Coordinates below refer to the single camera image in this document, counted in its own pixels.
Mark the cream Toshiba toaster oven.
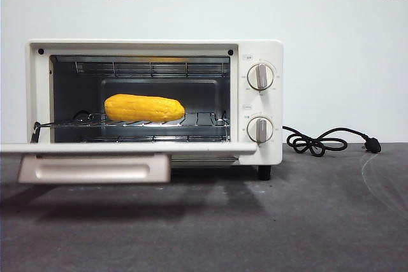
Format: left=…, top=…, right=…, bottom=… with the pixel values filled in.
left=25, top=39, right=284, bottom=181

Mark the yellow corn cob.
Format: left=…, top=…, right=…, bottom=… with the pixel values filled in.
left=104, top=93, right=186, bottom=124

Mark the cream oven knob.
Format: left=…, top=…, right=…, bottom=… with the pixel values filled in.
left=247, top=116, right=274, bottom=144
left=247, top=63, right=275, bottom=91

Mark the black power cable with plug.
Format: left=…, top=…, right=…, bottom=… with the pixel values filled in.
left=282, top=125, right=382, bottom=157

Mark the metal wire oven rack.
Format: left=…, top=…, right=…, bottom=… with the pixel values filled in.
left=34, top=111, right=231, bottom=130

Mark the glass oven door with handle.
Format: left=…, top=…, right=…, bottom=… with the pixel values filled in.
left=0, top=121, right=258, bottom=185

